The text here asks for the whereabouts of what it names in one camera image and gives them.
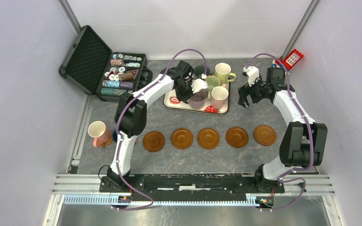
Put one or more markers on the dark green mug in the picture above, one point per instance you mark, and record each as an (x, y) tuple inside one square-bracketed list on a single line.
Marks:
[(199, 70)]

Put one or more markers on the light green mug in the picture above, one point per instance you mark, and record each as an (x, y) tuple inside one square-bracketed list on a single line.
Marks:
[(212, 82)]

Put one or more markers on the aluminium frame rail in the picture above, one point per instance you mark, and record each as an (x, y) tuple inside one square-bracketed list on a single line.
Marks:
[(99, 190)]

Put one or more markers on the pale pink white mug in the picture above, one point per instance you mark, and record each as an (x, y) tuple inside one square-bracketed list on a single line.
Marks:
[(219, 96)]

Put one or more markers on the yellow-green mug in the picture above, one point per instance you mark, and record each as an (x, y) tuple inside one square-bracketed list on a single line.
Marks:
[(223, 73)]

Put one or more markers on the white strawberry print tray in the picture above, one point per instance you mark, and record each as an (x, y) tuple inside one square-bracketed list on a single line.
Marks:
[(171, 101)]

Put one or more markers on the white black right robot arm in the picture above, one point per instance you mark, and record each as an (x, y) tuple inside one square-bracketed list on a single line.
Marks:
[(303, 144)]

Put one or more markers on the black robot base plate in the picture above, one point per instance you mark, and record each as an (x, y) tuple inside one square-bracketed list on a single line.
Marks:
[(200, 187)]

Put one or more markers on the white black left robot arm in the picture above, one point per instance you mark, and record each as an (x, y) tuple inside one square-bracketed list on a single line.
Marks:
[(131, 114)]

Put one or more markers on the dark blue mug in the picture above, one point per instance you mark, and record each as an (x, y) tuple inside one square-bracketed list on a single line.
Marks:
[(114, 136)]

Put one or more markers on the lilac mug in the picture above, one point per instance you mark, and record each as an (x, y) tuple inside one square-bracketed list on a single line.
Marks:
[(197, 101)]

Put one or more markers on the light orange flat coaster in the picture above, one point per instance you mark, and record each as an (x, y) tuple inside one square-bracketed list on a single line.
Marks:
[(100, 143)]

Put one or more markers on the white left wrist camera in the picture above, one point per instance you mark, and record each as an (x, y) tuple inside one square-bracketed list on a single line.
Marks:
[(198, 85)]

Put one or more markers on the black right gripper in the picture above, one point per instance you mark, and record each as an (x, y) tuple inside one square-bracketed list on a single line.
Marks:
[(245, 91)]

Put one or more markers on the black poker chip case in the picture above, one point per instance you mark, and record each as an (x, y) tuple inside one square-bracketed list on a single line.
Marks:
[(93, 67)]

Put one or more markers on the red blue toy block car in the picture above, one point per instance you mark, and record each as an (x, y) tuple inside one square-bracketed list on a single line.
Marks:
[(289, 61)]

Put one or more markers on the brown grooved wooden coaster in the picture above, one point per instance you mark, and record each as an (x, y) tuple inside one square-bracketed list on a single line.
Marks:
[(237, 137), (182, 138), (208, 138), (265, 135), (154, 141)]

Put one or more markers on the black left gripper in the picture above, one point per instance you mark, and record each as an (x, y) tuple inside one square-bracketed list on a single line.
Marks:
[(185, 98)]

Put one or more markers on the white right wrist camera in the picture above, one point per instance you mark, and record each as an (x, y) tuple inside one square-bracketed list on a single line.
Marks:
[(252, 74)]

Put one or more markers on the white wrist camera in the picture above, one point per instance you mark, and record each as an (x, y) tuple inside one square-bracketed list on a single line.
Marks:
[(198, 85), (252, 74)]

